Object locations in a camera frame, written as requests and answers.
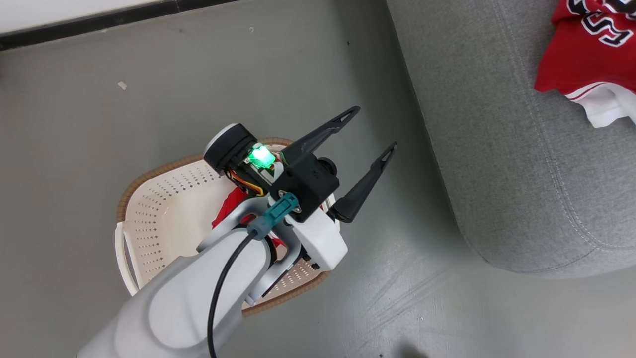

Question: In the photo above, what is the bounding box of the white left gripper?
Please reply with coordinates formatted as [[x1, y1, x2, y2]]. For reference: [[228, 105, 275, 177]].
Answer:
[[204, 105, 398, 271]]

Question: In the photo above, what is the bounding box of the red and white striped garment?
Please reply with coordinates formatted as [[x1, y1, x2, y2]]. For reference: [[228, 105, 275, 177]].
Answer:
[[212, 188, 286, 249]]

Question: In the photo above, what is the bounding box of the red jersey with black lettering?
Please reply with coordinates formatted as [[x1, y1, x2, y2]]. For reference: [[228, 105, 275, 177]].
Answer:
[[534, 0, 636, 129]]

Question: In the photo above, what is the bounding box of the grey fabric sofa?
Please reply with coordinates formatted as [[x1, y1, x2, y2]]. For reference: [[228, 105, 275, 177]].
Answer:
[[387, 0, 636, 279]]

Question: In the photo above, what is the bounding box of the cream perforated plastic laundry basket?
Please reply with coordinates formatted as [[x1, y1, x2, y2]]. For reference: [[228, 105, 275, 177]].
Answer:
[[115, 138, 341, 317]]

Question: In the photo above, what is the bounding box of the black baseboard strip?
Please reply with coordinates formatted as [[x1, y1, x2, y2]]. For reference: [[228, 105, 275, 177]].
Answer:
[[0, 0, 239, 52]]

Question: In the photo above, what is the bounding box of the teal left camera cable connector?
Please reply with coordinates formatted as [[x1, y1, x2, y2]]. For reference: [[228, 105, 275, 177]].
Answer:
[[247, 193, 300, 242]]

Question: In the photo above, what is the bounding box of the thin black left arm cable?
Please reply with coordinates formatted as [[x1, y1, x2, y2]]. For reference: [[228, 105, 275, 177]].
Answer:
[[207, 231, 256, 358]]

